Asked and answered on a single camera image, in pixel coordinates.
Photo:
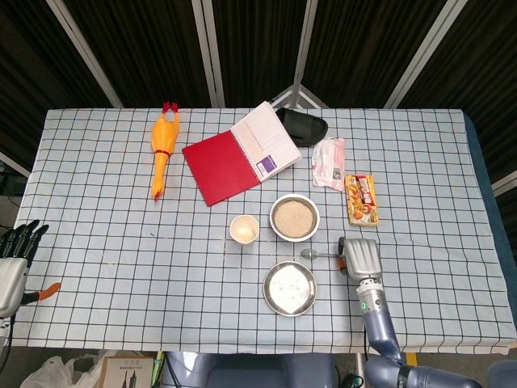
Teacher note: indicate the clear plastic spoon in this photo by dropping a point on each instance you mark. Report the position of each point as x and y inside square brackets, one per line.
[310, 253]

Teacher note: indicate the blue checkered tablecloth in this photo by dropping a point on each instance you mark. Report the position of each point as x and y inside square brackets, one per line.
[121, 262]

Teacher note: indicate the white pink plastic packet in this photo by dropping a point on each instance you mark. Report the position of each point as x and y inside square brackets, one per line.
[329, 161]

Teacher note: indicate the yellow rubber chicken toy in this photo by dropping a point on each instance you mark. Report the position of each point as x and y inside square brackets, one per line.
[165, 135]

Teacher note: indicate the red spiral notebook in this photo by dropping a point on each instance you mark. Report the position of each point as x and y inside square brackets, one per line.
[218, 165]

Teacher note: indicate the white partition base foot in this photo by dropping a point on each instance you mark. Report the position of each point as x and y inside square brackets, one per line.
[299, 95]

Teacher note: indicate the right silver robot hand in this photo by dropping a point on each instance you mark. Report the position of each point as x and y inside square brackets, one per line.
[363, 258]

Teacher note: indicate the steel bowl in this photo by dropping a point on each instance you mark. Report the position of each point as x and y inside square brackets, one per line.
[295, 237]

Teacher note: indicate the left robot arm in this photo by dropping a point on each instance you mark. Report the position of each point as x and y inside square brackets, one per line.
[3, 325]

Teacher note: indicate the steel plate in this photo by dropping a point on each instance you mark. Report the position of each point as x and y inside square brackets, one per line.
[288, 289]

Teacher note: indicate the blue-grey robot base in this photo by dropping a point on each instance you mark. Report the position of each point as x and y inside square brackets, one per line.
[250, 372]

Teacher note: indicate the black slipper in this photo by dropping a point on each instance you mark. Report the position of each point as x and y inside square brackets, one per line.
[307, 127]

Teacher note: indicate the white partition frame post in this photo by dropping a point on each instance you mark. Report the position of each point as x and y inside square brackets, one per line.
[422, 52]
[305, 40]
[85, 54]
[209, 52]

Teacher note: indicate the brown cardboard box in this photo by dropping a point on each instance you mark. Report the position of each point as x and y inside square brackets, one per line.
[125, 372]

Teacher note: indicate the white plastic bag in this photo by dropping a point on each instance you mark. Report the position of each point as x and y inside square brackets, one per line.
[52, 374]

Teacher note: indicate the white paper cup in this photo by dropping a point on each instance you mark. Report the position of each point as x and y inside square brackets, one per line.
[244, 239]

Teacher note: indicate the yellow curry box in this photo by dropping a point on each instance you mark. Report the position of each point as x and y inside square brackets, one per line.
[362, 200]

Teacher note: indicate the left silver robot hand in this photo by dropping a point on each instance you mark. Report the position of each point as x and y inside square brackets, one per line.
[12, 279]

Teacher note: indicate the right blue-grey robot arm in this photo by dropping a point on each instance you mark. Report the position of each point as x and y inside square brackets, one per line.
[379, 327]

